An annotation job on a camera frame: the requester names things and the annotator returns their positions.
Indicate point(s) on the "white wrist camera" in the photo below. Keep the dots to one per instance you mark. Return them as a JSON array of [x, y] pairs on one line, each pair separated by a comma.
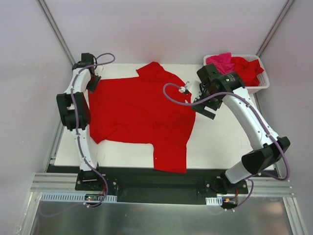
[[100, 70], [191, 88]]

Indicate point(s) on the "left white cable duct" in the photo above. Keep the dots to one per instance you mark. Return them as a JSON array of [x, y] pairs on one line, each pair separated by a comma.
[[76, 197]]

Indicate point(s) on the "aluminium frame post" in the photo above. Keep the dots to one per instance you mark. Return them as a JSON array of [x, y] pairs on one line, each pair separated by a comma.
[[55, 29], [275, 26]]

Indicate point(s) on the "white cable duct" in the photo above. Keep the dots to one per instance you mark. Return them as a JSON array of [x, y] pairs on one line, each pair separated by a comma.
[[214, 201], [76, 197]]

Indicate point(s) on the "red t shirt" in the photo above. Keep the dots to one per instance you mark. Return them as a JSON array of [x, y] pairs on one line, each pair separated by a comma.
[[146, 109], [247, 70]]

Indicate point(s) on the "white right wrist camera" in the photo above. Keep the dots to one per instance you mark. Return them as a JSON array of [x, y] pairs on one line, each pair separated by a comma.
[[191, 88]]

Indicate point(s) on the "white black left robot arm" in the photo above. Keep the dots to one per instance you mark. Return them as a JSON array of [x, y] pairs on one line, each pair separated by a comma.
[[75, 116]]

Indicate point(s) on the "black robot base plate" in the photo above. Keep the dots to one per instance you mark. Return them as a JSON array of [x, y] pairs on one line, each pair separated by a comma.
[[146, 185]]

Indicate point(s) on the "pink t shirt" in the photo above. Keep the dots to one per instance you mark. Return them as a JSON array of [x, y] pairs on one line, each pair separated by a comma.
[[222, 62]]

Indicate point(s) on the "right aluminium frame post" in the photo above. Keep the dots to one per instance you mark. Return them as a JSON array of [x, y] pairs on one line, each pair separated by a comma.
[[275, 26]]

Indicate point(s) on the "white perforated plastic basket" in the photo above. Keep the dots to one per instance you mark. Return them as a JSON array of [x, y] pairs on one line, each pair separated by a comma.
[[263, 77]]

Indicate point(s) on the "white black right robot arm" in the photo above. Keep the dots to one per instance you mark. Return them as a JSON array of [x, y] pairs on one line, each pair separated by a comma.
[[214, 89]]

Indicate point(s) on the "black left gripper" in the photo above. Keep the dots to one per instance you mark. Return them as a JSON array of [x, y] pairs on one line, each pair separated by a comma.
[[94, 82]]

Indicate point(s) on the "right white cable duct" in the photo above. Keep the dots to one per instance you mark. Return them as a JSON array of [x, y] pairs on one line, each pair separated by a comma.
[[214, 201]]

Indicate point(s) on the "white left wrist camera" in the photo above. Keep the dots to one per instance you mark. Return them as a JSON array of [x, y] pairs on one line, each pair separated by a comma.
[[100, 70]]

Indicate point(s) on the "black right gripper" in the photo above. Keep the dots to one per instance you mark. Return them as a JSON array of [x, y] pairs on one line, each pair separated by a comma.
[[205, 107]]

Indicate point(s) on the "left aluminium frame post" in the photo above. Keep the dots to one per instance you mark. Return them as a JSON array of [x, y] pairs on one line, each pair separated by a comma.
[[55, 29]]

